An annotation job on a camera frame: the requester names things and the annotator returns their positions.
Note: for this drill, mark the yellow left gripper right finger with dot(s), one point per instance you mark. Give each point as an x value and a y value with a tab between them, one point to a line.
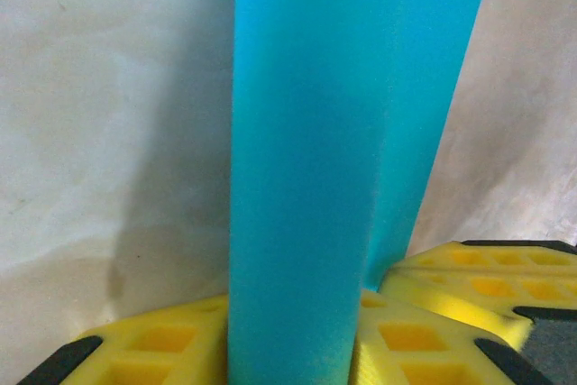
405	349

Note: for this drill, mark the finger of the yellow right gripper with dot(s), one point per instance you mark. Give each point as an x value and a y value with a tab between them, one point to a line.
451	295
496	259

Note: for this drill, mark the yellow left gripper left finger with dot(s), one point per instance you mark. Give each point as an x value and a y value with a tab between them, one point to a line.
149	358

